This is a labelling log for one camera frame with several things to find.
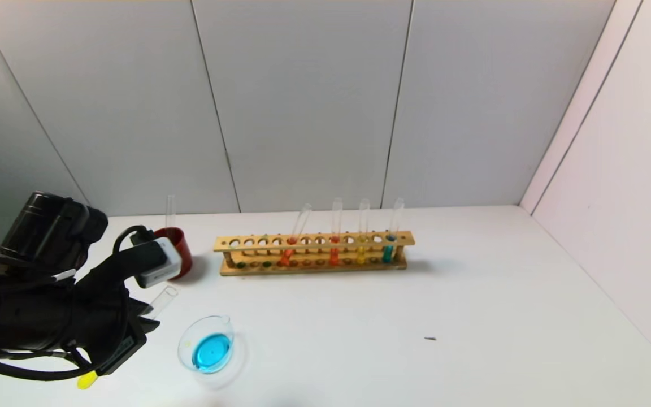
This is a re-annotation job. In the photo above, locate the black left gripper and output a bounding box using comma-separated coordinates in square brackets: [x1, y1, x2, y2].
[72, 282, 161, 376]

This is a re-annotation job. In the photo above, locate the orange liquid glass test tube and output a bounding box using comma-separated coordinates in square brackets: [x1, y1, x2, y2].
[278, 203, 313, 267]
[329, 198, 343, 266]

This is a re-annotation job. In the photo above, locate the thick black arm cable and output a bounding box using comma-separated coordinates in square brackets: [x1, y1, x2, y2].
[0, 353, 97, 383]

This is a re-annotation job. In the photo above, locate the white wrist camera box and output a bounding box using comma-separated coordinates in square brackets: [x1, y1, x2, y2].
[135, 237, 183, 289]

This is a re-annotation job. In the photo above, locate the wooden test tube rack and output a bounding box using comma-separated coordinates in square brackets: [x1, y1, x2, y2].
[214, 231, 415, 276]

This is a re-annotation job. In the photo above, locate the yellow liquid glass test tube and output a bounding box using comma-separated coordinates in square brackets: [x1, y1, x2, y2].
[77, 285, 180, 391]
[356, 199, 371, 265]

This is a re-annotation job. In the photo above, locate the thin black camera cable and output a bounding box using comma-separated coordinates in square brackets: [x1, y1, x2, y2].
[112, 225, 155, 255]

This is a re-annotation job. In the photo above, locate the dark red plastic cup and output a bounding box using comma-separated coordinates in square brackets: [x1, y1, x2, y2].
[153, 227, 193, 280]

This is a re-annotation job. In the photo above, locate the clear glass dish with spout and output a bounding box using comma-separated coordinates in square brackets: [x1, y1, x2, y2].
[177, 315, 236, 374]

